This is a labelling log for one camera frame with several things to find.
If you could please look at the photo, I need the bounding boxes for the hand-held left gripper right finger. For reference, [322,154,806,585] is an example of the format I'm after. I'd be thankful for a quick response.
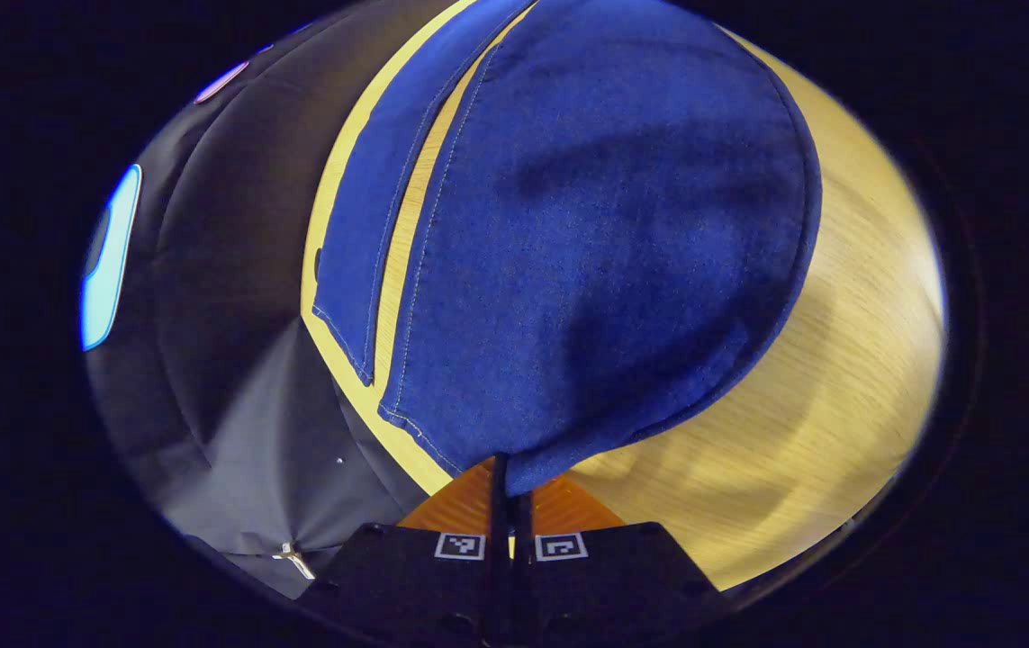
[511,472,724,648]

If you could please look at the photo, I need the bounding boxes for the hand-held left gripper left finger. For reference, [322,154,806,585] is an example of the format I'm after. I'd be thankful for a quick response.
[296,454,512,648]

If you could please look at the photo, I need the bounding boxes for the blue jeans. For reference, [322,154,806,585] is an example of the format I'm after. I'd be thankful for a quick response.
[311,0,824,498]

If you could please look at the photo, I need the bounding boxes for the silver clip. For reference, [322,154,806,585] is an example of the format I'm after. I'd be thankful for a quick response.
[273,542,319,581]

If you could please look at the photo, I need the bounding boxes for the black backdrop cloth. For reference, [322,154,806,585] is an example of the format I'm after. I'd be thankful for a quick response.
[82,0,479,601]

